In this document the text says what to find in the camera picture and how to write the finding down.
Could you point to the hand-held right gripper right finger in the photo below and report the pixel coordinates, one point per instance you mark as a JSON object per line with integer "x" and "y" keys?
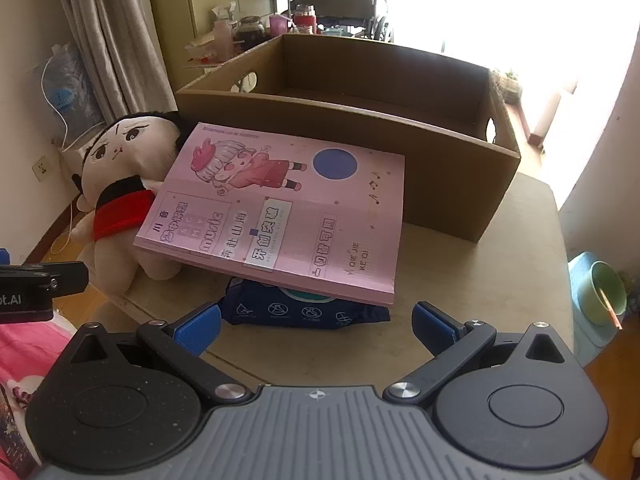
{"x": 432, "y": 325}

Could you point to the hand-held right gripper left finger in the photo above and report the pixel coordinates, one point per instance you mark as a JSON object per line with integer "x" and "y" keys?
{"x": 200, "y": 322}

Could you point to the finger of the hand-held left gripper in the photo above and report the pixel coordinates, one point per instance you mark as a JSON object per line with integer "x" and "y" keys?
{"x": 70, "y": 277}

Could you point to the blue wet wipes pack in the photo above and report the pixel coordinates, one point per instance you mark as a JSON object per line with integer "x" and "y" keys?
{"x": 300, "y": 312}

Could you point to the pink cartoon book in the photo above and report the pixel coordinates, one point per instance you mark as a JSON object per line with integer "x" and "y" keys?
{"x": 280, "y": 210}

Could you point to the brown cardboard box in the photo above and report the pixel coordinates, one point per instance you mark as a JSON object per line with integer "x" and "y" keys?
{"x": 350, "y": 125}

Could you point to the pink blanket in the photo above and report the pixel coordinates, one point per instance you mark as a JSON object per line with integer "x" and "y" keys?
{"x": 20, "y": 355}

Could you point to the plush doll with red scarf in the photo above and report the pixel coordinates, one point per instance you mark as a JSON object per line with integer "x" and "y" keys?
{"x": 120, "y": 145}

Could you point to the green bowl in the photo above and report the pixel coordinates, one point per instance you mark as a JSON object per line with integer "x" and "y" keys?
{"x": 602, "y": 305}

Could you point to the clear plastic bag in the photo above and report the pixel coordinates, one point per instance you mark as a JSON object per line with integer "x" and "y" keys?
{"x": 65, "y": 95}

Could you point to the beige curtain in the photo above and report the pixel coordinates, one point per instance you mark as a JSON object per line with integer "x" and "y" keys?
{"x": 115, "y": 35}

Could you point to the potted plant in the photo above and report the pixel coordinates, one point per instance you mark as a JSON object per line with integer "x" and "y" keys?
{"x": 507, "y": 85}

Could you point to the folding side table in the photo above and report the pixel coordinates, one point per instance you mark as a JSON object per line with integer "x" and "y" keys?
{"x": 210, "y": 60}

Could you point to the clear spray bottle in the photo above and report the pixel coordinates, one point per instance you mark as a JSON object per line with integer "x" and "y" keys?
{"x": 224, "y": 35}

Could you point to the dark glass jar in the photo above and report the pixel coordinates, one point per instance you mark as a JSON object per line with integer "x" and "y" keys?
{"x": 250, "y": 35}

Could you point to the pink cup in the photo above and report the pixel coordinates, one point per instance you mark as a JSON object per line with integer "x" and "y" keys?
{"x": 279, "y": 25}

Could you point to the white wall socket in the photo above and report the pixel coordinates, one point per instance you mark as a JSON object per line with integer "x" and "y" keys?
{"x": 41, "y": 167}

